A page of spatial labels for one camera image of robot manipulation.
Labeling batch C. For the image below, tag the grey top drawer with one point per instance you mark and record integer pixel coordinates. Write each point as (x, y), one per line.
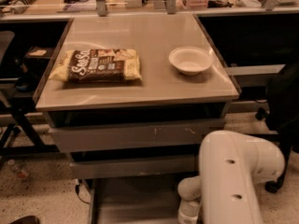
(134, 135)

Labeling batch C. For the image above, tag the grey middle drawer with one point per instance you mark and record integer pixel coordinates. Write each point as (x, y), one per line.
(134, 167)

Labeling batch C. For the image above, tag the grey bottom drawer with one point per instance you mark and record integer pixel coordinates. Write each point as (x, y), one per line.
(148, 199)

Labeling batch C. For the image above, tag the dark shoe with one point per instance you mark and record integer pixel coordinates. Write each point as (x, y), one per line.
(26, 220)

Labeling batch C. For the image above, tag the white paper bowl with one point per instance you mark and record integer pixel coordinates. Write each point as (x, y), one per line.
(190, 61)

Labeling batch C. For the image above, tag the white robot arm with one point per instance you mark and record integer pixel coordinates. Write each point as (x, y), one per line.
(230, 164)

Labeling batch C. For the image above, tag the grey drawer cabinet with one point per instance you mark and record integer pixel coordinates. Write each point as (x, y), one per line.
(129, 100)

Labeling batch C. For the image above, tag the clear plastic bottle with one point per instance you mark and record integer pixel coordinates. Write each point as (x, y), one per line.
(18, 170)

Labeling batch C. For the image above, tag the grey drawer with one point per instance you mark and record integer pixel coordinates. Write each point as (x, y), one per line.
(148, 199)
(134, 167)
(134, 135)

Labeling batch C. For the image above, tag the black table stand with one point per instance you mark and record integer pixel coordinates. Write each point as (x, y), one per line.
(19, 123)

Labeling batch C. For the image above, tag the brown yellow snack bag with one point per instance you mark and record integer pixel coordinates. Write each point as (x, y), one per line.
(97, 65)

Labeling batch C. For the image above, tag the black office chair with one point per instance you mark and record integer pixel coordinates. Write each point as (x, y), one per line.
(282, 96)

